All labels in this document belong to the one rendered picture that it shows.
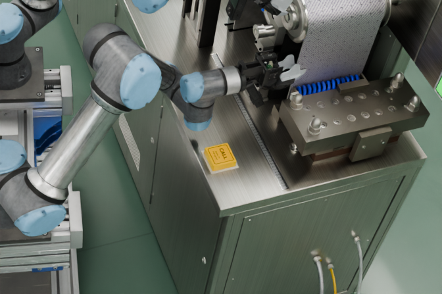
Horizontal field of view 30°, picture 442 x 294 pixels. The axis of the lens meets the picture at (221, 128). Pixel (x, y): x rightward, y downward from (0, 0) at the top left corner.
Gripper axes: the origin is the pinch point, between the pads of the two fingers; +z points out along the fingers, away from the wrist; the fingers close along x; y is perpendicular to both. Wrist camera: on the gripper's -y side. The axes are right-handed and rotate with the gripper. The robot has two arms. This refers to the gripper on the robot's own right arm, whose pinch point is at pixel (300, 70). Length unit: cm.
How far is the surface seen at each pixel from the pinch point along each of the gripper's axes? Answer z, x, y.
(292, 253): -2, -26, -56
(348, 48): 13.4, -0.3, 5.9
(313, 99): 2.4, -6.2, -6.0
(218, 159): -27.2, -11.5, -16.5
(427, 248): 76, -13, -109
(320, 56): 4.9, -0.3, 4.9
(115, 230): -40, 31, -109
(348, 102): 12.1, -9.8, -6.0
